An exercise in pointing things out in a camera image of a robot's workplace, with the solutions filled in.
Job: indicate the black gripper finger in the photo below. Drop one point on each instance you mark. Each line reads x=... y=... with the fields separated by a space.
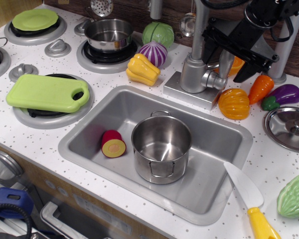
x=211 y=53
x=248 y=70

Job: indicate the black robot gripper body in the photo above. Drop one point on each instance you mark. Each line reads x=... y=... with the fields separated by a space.
x=242 y=39

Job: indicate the silver faucet lever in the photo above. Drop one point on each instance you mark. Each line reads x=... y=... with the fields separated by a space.
x=219 y=80

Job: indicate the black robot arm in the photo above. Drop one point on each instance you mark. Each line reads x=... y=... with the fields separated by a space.
x=264 y=14

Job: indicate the orange toy fruit slice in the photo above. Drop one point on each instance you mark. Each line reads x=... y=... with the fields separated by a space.
x=236 y=66

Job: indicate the orange toy carrot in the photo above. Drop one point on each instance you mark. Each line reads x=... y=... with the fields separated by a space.
x=260 y=88

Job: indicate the silver hanging spoon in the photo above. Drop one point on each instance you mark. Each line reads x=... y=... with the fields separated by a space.
x=187 y=24

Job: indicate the orange toy pumpkin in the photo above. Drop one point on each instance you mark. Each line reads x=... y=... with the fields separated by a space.
x=234 y=104

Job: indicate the silver pole right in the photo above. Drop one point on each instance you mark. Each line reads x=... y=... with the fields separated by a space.
x=288 y=52

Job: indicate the silver pole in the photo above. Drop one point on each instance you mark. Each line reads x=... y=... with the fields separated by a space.
x=155 y=8
x=288 y=52

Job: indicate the silver toy faucet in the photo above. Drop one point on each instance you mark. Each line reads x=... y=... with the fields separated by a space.
x=189 y=84

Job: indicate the purple toy eggplant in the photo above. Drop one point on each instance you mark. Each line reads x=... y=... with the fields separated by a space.
x=285 y=94

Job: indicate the purple white toy onion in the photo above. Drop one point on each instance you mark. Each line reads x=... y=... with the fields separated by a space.
x=156 y=53

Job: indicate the green toy cabbage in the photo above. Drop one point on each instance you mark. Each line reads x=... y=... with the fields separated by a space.
x=159 y=32

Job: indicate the silver pole top centre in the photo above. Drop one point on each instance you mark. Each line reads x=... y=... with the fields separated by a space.
x=155 y=8

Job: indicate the steel pot lid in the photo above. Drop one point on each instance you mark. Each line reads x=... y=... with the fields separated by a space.
x=282 y=126

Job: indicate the yellow toy squash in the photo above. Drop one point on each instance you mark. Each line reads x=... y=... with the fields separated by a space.
x=141 y=70

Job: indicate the steel saucepan on burner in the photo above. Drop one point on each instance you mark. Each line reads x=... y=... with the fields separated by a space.
x=109 y=35

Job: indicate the steel pot in sink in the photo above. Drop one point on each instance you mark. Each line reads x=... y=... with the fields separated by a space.
x=161 y=146

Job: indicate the silver sink basin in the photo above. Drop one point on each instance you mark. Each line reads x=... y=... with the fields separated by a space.
x=201 y=194

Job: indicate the silver slotted ladle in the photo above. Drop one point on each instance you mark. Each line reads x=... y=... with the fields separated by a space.
x=102 y=8

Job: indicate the white yellow toy knife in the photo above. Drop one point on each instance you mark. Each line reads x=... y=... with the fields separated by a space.
x=253 y=199

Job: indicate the grey stove knob rear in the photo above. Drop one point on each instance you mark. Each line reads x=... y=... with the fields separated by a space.
x=80 y=28

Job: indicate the grey stove knob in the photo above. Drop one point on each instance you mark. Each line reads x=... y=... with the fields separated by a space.
x=20 y=70
x=80 y=28
x=57 y=49

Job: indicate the red yellow toy fruit half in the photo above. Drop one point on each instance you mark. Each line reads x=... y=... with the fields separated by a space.
x=112 y=144

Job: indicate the green toy bitter gourd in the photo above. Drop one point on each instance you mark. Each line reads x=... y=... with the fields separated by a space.
x=288 y=199

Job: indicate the grey stove knob centre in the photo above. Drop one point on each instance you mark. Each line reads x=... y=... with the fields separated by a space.
x=57 y=49

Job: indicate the green plastic cutting board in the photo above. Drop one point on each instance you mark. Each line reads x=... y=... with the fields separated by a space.
x=48 y=93

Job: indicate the green plastic plate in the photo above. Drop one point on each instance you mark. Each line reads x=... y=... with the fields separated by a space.
x=35 y=19

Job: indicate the grey stove knob left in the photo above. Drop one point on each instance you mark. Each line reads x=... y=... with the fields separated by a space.
x=20 y=70

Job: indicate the grey oven dial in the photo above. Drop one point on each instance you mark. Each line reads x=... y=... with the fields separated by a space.
x=9 y=168

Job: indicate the silver oven door handle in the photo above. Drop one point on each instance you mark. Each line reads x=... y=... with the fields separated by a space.
x=66 y=221

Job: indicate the blue clamp with cable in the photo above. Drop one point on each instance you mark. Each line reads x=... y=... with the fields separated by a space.
x=17 y=204

